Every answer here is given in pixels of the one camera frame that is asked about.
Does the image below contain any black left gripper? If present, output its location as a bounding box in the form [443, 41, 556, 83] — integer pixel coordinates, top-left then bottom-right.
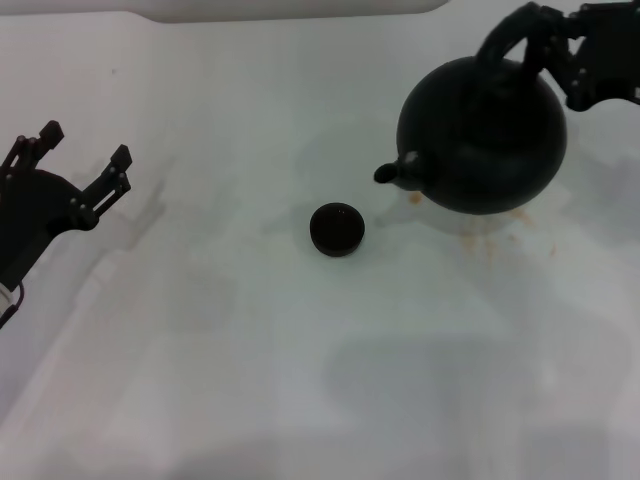
[0, 119, 134, 290]

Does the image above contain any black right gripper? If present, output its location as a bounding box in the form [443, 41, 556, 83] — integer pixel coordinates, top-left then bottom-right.
[538, 1, 640, 111]

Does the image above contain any black round teapot with handle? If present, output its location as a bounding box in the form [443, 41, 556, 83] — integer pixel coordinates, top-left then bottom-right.
[373, 1, 569, 217]

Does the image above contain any small dark brown teacup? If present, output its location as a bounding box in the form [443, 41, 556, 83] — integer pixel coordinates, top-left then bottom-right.
[309, 201, 366, 259]

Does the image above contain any thin black left wrist cable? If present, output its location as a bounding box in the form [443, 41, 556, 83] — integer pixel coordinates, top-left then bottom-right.
[0, 283, 25, 327]

